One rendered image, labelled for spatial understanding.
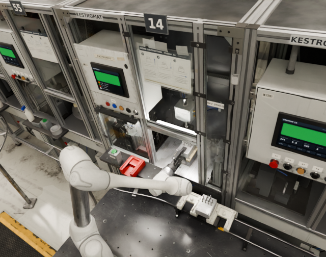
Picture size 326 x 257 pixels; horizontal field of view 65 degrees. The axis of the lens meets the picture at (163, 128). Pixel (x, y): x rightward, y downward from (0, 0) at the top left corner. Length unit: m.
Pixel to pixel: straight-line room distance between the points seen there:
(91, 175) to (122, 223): 0.82
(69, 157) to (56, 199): 1.91
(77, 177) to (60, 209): 1.92
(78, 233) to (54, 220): 1.37
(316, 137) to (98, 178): 0.99
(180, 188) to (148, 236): 0.52
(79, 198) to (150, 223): 0.64
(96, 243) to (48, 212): 1.58
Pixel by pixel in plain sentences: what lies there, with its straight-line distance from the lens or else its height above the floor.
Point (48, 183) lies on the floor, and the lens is 3.50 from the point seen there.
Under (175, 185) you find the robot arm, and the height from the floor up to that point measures 1.15.
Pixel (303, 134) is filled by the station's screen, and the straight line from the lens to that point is 1.24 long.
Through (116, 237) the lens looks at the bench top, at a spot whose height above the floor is 0.68.
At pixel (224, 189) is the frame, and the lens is 1.79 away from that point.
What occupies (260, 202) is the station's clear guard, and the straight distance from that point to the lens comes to 1.79.
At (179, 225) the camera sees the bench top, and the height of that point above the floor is 0.68.
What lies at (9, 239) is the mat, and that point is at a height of 0.01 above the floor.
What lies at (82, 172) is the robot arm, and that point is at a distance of 1.29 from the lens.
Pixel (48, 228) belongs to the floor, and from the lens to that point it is 3.13.
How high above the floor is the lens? 2.43
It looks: 42 degrees down
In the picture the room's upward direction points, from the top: 9 degrees counter-clockwise
